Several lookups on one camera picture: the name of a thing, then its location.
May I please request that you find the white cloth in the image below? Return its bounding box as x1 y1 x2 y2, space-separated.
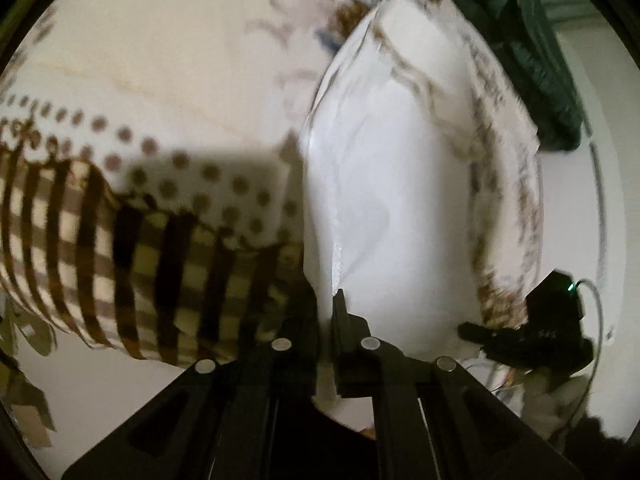
299 0 541 360

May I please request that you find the white bed headboard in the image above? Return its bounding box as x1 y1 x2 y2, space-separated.
539 23 639 438

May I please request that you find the brown checked polka-dot garment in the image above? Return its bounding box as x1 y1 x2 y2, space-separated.
1 94 316 367

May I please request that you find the dark green folded blanket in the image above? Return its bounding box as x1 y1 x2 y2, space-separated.
452 0 584 152

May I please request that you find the floral bed sheet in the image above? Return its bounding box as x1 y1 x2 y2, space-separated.
0 0 547 331

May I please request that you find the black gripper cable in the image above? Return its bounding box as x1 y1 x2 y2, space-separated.
549 278 606 441

